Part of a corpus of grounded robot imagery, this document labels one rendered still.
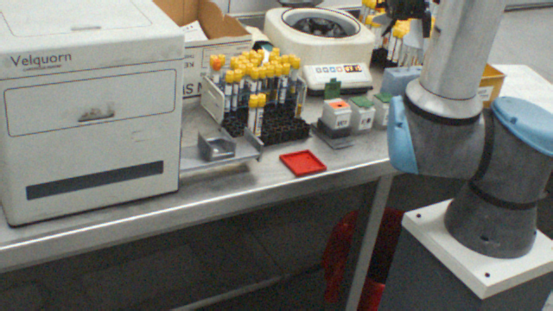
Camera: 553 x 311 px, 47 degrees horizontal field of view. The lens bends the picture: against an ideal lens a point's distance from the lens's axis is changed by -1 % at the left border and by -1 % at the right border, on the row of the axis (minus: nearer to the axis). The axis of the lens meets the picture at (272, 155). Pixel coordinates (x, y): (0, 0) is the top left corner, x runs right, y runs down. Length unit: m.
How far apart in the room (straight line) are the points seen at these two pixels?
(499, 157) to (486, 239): 0.16
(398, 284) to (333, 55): 0.59
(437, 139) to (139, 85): 0.45
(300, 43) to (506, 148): 0.65
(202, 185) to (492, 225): 0.49
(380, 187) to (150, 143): 0.56
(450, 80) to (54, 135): 0.58
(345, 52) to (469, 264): 0.67
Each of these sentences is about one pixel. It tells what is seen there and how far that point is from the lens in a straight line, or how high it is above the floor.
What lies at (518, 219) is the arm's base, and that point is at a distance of 1.07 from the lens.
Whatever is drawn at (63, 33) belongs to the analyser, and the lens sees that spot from 0.95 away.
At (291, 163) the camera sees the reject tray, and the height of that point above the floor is 0.88.
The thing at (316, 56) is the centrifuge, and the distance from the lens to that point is 1.50.
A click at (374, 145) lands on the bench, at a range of 1.34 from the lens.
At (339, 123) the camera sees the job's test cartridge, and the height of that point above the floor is 0.92.
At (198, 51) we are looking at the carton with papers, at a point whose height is 1.00.
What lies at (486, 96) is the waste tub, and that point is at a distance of 1.58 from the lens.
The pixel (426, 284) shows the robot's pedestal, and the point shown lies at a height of 0.80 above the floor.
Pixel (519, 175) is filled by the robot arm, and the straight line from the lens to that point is 1.02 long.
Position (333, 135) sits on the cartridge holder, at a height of 0.90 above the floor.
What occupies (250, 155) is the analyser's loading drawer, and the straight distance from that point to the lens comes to 1.16.
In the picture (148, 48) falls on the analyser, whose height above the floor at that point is 1.15.
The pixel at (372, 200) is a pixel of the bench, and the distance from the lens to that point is 1.40.
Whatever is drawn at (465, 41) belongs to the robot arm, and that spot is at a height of 1.24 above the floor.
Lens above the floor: 1.54
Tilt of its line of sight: 32 degrees down
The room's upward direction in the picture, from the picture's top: 8 degrees clockwise
